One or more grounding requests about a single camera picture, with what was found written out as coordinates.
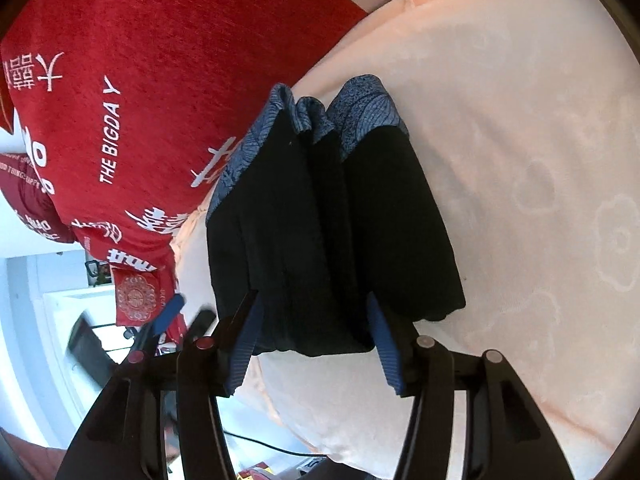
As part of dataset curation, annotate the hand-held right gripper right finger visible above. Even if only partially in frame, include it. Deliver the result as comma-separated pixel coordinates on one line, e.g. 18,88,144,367
368,293,576,480

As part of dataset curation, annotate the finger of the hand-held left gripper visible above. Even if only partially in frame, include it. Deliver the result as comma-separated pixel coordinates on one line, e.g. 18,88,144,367
181,309,217,343
132,294,187,356

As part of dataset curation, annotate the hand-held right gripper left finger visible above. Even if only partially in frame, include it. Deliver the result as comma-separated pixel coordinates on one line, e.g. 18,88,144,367
55,290,265,480

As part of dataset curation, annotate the black pants blue waistband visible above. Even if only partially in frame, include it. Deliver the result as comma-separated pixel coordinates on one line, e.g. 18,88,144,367
205,74,468,358

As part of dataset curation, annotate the red pillow round ornament print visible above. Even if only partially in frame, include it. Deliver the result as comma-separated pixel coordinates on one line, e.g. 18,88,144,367
111,265,168,328

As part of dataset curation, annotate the white cabinet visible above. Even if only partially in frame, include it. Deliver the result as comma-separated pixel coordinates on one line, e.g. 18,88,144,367
42,285,131,401

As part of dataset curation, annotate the dark small item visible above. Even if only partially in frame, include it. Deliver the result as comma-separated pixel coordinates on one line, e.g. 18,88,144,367
84,258,113,289

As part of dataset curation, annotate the dark red pillow white text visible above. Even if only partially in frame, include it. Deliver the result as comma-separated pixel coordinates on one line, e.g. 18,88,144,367
0,152,76,244

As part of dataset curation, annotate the peach blanket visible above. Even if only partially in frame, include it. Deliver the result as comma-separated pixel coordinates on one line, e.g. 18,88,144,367
170,0,640,480

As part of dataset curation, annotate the red blanket white print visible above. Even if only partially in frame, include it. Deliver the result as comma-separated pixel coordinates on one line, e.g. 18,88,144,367
0,0,413,273

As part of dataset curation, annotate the black cable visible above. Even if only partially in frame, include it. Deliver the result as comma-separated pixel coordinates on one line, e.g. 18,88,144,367
224,430,328,457

